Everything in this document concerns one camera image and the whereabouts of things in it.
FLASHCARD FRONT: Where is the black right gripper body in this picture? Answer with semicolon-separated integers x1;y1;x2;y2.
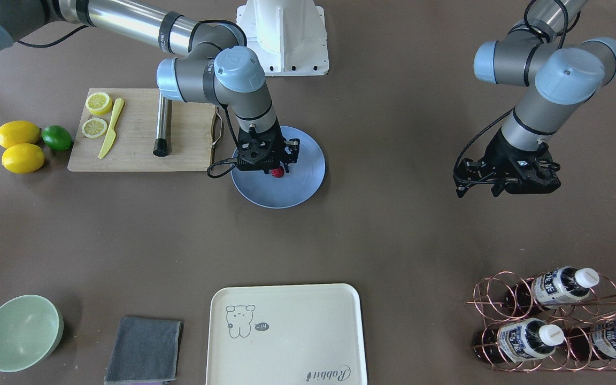
236;120;300;173

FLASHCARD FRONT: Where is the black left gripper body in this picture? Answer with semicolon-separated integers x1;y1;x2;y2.
453;132;561;198

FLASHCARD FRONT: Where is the red strawberry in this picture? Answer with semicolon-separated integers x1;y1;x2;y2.
271;167;284;178

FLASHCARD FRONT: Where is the blue plate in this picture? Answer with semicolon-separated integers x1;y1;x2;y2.
231;125;326;208

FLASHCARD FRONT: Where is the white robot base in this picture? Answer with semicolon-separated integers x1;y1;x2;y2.
236;1;330;76

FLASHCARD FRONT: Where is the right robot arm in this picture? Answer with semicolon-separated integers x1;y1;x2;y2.
0;1;300;174

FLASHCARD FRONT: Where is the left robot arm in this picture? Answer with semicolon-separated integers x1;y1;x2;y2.
452;1;616;197

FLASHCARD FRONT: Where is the tea bottle white cap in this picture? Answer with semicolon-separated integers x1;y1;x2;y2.
506;266;600;316
473;318;565;364

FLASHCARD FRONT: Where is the yellow plastic knife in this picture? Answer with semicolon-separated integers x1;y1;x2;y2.
98;98;125;159

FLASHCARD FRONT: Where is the wooden cutting board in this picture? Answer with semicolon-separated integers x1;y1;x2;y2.
67;88;215;172

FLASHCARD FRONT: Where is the lemon half slice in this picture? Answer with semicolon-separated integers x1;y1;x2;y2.
81;118;108;138
85;91;113;115

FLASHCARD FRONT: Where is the cream rabbit tray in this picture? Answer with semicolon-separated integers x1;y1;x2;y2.
206;283;368;384

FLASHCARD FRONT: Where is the green lime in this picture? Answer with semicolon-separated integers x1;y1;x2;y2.
41;125;73;151

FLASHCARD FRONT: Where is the grey folded cloth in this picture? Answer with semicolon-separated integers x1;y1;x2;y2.
104;316;182;384

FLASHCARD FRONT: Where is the yellow lemon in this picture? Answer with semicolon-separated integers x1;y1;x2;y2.
2;142;45;174
0;120;41;149

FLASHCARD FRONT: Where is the green bowl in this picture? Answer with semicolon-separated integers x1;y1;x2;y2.
0;295;64;373

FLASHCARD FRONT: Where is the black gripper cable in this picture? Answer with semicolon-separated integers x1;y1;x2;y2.
454;0;581;185
206;104;242;179

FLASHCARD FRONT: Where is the copper wire bottle rack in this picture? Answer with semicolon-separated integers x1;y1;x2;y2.
466;271;616;373

